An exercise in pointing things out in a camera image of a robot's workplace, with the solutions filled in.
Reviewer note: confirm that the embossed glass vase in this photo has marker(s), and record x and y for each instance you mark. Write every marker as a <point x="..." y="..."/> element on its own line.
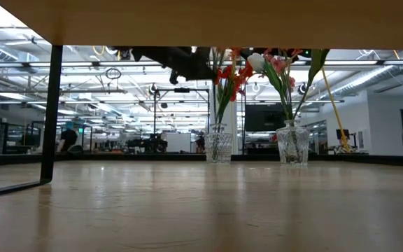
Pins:
<point x="292" y="143"/>

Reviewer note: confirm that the diamond-cut glass vase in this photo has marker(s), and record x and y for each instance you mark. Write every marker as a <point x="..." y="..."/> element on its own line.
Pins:
<point x="218" y="143"/>

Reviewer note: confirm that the person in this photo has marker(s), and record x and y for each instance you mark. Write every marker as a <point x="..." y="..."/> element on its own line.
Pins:
<point x="343" y="143"/>
<point x="69" y="138"/>

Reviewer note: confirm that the wooden shelf with black legs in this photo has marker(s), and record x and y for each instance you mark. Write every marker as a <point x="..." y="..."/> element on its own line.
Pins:
<point x="201" y="21"/>

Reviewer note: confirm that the black frame station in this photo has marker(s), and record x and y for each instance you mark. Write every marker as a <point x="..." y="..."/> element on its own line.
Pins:
<point x="181" y="90"/>

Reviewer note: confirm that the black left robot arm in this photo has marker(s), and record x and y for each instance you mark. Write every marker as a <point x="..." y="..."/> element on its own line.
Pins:
<point x="149" y="54"/>

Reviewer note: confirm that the black wall monitor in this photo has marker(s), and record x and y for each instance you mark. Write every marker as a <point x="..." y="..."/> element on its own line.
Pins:
<point x="262" y="117"/>

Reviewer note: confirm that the pink and white flowers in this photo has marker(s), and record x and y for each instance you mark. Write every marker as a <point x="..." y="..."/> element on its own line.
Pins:
<point x="256" y="62"/>

